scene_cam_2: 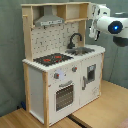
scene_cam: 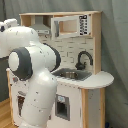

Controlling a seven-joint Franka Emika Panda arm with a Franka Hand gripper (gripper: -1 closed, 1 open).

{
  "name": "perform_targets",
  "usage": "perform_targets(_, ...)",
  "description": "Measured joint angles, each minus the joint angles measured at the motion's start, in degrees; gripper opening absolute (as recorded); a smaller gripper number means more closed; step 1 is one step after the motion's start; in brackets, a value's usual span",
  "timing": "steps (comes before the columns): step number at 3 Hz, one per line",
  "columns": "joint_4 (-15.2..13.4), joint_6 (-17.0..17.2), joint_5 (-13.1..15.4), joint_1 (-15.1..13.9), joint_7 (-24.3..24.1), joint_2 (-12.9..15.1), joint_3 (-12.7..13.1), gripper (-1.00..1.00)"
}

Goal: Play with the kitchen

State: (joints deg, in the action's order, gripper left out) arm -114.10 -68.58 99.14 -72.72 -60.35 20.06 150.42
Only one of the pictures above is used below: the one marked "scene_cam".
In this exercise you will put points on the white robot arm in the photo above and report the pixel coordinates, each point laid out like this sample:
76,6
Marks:
32,61

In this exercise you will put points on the wooden toy kitchen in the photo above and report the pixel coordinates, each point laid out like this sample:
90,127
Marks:
87,97

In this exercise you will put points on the grey toy sink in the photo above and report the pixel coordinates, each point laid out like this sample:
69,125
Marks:
72,74

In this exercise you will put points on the black toy faucet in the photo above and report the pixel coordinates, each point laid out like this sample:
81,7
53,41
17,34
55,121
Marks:
80,65

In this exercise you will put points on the grey ice dispenser panel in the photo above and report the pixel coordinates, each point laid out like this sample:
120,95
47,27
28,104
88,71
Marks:
62,107

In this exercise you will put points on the white microwave door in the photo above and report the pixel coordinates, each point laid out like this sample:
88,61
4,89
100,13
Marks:
70,26

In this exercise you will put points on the grey range hood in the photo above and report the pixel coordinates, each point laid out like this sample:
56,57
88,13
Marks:
39,26

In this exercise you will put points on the toy oven door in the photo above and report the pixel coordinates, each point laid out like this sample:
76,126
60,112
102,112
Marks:
20,99

